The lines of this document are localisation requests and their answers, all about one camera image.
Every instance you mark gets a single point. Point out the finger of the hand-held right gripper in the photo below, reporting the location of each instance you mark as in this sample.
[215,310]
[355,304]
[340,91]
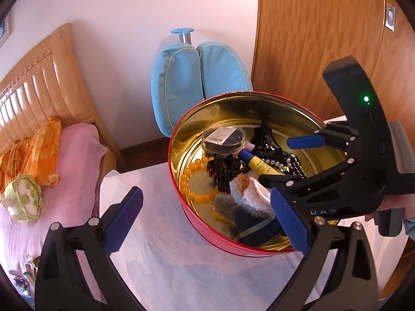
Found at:
[304,142]
[311,181]

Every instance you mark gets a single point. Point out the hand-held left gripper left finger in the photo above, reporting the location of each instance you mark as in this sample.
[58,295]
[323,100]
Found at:
[124,220]

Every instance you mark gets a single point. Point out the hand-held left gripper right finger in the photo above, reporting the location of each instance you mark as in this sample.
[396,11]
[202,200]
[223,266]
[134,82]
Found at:
[290,223]

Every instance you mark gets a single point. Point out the pearl hair claw clip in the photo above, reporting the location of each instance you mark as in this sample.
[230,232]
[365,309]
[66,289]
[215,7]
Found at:
[293,168]

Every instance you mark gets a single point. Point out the pearl bow hair clip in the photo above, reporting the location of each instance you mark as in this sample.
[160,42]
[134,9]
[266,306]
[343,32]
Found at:
[274,157]

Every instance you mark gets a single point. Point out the black hair claw clip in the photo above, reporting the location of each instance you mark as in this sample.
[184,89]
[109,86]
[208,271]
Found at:
[263,132]

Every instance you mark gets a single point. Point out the blue yellow tube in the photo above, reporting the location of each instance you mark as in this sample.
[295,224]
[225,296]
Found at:
[259,165]

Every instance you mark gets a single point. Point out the plush doll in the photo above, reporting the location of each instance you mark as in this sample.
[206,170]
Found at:
[249,191]

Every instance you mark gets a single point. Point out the purple lipstick tube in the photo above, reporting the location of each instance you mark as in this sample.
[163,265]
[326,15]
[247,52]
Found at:
[250,147]

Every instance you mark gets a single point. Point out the grey fuzzy hair clip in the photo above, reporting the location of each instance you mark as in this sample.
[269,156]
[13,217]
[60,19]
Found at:
[223,205]

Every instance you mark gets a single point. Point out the red round tin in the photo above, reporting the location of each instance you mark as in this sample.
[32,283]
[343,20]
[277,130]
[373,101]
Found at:
[201,223]

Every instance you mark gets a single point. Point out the clear round box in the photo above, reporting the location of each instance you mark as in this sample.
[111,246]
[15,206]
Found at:
[223,137]

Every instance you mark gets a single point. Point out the black bow hair clip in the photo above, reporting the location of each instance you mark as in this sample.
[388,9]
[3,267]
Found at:
[225,168]

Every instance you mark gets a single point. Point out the person's right hand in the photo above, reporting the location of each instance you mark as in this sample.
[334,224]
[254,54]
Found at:
[394,202]

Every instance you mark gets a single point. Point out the bed with pink sheet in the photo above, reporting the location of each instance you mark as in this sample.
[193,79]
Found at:
[74,155]

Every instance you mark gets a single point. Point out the cabbage plush toy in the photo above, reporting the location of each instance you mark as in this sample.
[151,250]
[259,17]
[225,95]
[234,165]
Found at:
[24,197]

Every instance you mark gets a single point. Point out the orange pillow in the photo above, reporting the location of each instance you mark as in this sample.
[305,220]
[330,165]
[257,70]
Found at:
[35,155]

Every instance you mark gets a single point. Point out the wooden wardrobe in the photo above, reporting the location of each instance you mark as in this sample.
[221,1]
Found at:
[311,32]

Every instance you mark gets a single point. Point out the light blue chair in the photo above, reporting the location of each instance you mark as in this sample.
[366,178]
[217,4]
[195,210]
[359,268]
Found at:
[181,81]

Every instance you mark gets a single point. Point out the wooden headboard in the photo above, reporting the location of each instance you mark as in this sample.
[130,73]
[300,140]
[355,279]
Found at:
[48,81]

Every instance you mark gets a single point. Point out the silver picture frame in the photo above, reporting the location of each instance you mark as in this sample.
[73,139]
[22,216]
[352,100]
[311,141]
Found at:
[4,29]

